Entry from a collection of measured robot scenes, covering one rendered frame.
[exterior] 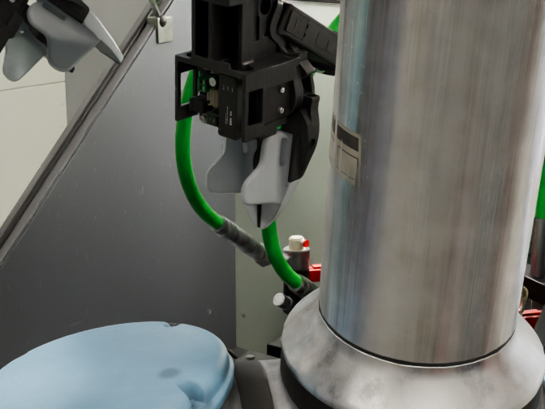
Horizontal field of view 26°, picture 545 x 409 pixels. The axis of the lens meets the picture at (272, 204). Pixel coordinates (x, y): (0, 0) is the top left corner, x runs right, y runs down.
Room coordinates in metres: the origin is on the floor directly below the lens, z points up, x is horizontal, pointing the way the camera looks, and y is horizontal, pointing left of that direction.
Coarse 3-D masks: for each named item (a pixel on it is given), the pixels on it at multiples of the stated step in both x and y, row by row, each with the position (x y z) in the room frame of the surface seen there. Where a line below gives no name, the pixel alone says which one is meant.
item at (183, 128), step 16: (192, 80) 1.06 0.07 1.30; (192, 96) 1.06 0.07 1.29; (176, 128) 1.06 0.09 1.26; (176, 144) 1.05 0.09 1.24; (176, 160) 1.06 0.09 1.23; (192, 176) 1.06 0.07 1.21; (192, 192) 1.06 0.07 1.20; (192, 208) 1.07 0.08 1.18; (208, 208) 1.08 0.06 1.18; (208, 224) 1.08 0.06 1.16
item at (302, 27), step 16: (288, 16) 0.89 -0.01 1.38; (304, 16) 0.90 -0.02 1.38; (288, 32) 0.89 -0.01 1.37; (304, 32) 0.90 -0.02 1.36; (320, 32) 0.92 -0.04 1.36; (336, 32) 0.96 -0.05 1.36; (304, 48) 0.91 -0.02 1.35; (320, 48) 0.92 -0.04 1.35; (336, 48) 0.94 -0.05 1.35; (320, 64) 0.95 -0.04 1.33
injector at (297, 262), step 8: (296, 256) 1.18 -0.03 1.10; (304, 256) 1.18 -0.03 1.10; (296, 264) 1.18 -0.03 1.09; (304, 264) 1.18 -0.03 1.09; (296, 272) 1.18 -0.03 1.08; (304, 272) 1.18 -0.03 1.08; (288, 288) 1.18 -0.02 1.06; (280, 296) 1.17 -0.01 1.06; (288, 296) 1.18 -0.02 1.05; (296, 296) 1.18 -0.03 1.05; (280, 304) 1.17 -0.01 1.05; (288, 304) 1.17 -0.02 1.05; (288, 312) 1.18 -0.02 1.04
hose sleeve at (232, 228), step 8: (224, 224) 1.09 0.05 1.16; (232, 224) 1.10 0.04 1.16; (216, 232) 1.09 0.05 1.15; (224, 232) 1.09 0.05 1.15; (232, 232) 1.10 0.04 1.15; (240, 232) 1.11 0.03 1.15; (232, 240) 1.11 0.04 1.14; (240, 240) 1.11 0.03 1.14; (248, 240) 1.12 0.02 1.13; (256, 240) 1.13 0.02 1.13; (240, 248) 1.12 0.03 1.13; (248, 248) 1.12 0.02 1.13; (256, 248) 1.13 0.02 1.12; (264, 248) 1.14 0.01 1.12; (256, 256) 1.14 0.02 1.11
